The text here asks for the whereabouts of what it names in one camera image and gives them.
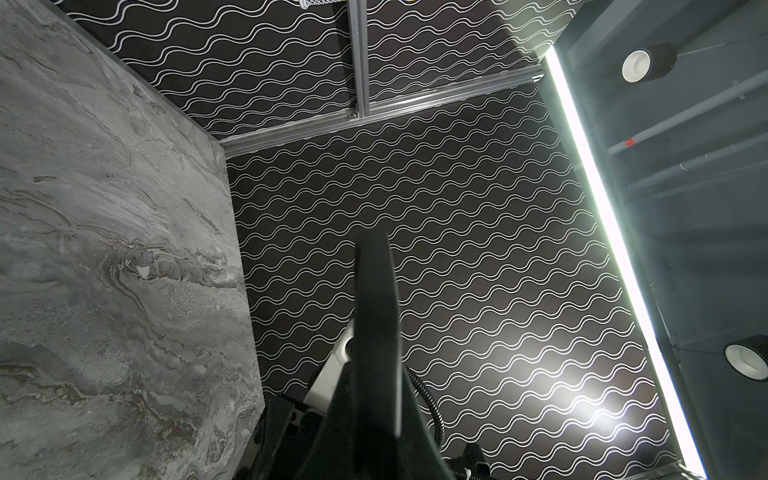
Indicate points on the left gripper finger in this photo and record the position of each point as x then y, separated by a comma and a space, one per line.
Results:
373, 429

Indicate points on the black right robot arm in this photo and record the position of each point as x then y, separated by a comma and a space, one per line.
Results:
287, 429

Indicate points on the LED light strip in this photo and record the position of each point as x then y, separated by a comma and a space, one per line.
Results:
610, 227

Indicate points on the lower round ceiling spotlight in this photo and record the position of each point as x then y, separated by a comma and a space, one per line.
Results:
748, 357

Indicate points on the round ceiling spotlight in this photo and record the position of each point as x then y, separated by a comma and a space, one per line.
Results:
649, 63
748, 357

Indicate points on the upper round ceiling spotlight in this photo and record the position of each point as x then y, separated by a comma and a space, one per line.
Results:
649, 63

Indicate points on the white wire mesh basket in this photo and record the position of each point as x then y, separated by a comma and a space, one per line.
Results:
306, 4

